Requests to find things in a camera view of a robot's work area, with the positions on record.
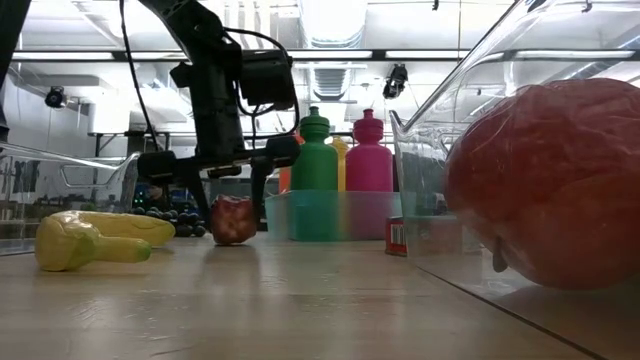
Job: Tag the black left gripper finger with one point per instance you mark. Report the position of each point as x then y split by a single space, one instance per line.
282 150
157 165

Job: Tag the orange plastic squeeze bottle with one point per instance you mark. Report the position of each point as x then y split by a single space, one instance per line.
285 180

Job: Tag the green plastic squeeze bottle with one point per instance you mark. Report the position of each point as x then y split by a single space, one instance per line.
315 160

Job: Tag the yellow plastic squeeze bottle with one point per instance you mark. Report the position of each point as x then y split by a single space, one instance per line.
341 165

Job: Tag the dark red toy onion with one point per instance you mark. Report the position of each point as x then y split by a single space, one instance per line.
232 222

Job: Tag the pink plastic squeeze bottle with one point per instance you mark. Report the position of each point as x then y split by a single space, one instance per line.
369 165

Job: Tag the red toy apple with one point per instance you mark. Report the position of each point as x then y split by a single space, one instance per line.
550 190

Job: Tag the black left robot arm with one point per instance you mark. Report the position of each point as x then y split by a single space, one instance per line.
215 100

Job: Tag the clear plastic bin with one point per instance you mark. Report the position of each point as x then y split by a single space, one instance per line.
100 175
500 320

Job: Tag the dark purple toy grapes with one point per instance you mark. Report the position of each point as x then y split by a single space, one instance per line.
184 230

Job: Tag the teal translucent plastic tray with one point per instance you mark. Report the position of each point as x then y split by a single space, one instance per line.
360 222

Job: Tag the yellow toy banana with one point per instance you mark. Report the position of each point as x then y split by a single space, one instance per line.
75 245

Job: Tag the black ceiling spotlight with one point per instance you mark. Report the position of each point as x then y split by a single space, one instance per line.
395 80
55 96

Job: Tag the red labelled tin can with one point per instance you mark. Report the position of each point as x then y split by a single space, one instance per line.
396 235

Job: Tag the black background workbench frame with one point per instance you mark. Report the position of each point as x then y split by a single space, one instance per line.
115 134

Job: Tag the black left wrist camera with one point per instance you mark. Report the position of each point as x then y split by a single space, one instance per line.
267 80

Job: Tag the black aluminium rig frame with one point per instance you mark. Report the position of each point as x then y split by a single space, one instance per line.
378 54

